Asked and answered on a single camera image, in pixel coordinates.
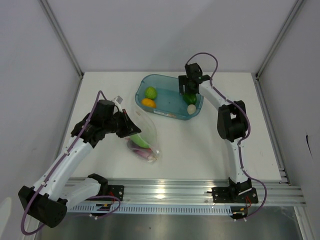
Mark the teal plastic bin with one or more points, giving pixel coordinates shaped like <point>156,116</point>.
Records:
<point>169,102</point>

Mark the green bell pepper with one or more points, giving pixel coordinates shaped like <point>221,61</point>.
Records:
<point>190,98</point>

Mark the aluminium frame post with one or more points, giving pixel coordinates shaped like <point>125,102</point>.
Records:
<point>53,21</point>
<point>280,37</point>

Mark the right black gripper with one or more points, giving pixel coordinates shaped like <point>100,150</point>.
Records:
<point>183,80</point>

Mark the red chili pepper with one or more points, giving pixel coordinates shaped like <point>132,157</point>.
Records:
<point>146,150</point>

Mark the orange mango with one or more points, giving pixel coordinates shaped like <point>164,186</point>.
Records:
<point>147,102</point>

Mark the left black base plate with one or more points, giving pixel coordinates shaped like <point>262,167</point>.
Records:
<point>116,191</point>

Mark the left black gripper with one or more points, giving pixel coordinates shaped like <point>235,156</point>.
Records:
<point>130,128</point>

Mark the white slotted cable duct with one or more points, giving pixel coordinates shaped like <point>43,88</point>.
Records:
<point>157,209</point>

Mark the green custard apple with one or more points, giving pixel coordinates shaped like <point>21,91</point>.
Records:
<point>151,93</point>

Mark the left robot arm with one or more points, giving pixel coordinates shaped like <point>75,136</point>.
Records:
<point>45,200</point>

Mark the left aluminium frame post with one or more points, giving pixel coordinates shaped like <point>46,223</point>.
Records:
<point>53,21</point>

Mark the aluminium mounting rail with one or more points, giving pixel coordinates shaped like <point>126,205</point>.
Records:
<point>194,192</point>

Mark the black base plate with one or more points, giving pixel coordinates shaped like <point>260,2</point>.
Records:
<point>223,195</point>
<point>116,191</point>

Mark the white egg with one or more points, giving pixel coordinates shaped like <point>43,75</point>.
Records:
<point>191,109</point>

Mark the right aluminium frame post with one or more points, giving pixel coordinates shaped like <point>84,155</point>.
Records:
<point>280,37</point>

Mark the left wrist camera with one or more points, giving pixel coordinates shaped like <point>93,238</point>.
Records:
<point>117,101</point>

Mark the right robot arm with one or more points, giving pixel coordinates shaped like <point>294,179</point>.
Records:
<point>232,127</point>

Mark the light green cucumber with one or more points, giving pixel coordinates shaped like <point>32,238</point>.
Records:
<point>139,141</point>

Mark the clear zip top bag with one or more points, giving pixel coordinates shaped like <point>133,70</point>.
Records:
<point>148,130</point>

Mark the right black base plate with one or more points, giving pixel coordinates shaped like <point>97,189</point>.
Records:
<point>223,195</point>

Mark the purple eggplant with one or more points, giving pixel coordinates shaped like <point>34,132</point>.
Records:
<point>148,156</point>

